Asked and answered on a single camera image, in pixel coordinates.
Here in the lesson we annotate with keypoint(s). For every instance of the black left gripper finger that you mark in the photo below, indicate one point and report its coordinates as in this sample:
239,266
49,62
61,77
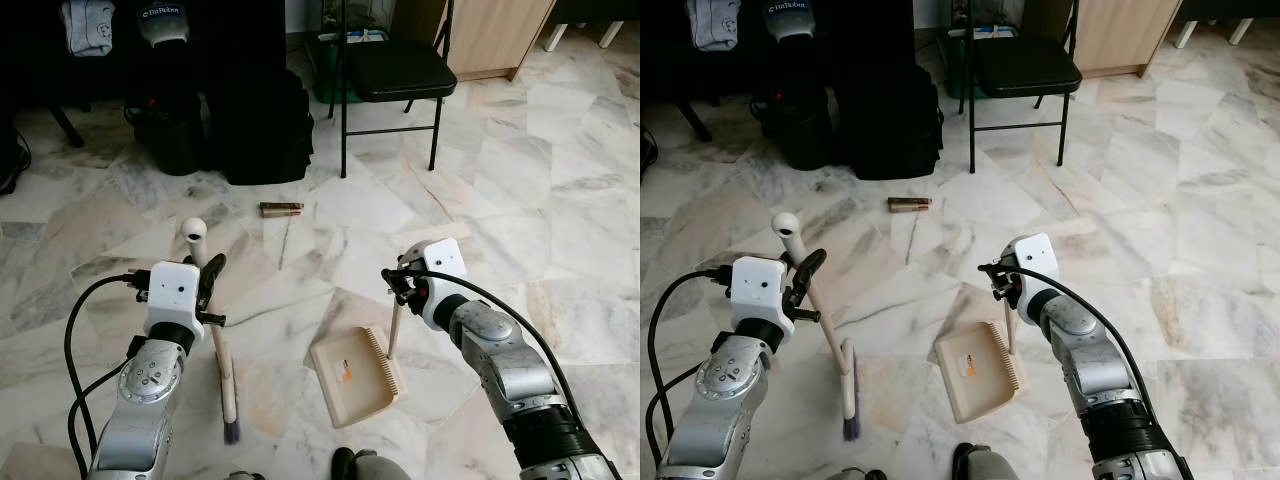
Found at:
806,272
213,278

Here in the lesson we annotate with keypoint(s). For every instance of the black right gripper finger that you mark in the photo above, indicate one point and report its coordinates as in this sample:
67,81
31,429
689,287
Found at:
394,284
991,280

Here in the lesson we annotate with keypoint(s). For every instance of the beige broom with dark bristles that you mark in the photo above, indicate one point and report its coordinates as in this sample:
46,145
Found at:
223,375
838,370

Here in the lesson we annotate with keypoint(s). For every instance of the dark brown wrapper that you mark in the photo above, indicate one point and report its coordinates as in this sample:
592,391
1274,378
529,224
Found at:
909,204
281,209

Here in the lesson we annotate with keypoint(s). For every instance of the black round bucket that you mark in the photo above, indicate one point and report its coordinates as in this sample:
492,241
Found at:
800,130
172,135

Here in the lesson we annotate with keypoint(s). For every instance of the black backpack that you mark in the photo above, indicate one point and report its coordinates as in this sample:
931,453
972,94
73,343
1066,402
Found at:
890,125
262,130

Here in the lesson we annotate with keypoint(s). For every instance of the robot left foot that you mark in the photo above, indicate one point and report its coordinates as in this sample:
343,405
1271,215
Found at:
858,474
245,476

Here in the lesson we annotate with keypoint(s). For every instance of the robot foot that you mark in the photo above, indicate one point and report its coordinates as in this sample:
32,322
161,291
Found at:
370,467
858,474
245,476
985,463

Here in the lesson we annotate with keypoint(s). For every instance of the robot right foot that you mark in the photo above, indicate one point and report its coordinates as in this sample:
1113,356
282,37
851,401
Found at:
370,467
985,463

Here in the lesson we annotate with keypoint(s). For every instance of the black folding chair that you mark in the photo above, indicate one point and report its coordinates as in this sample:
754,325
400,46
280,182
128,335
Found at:
400,70
1025,65

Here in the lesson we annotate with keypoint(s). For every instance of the green storage box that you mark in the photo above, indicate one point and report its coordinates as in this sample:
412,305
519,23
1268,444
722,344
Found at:
952,60
322,65

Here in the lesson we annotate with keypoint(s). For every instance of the white printed bag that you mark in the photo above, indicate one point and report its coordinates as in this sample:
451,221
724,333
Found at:
163,22
790,18

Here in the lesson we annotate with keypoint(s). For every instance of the light wooden cabinet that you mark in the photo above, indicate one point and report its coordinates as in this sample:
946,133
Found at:
495,35
1125,32

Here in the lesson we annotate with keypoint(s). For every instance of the grey hanging garment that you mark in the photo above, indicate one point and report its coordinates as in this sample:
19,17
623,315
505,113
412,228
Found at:
715,22
88,25

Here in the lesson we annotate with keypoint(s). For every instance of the white furniture leg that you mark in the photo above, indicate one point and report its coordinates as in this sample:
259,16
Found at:
1187,33
611,34
1241,30
556,37

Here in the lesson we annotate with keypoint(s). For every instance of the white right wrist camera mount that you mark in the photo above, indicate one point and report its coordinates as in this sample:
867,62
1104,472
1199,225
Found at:
1035,262
440,272

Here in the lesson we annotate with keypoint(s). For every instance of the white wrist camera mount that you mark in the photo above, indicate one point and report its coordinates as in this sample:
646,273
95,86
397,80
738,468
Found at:
1035,262
172,292
440,272
760,288

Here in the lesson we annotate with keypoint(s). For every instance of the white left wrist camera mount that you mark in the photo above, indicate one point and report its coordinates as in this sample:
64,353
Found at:
172,292
760,288

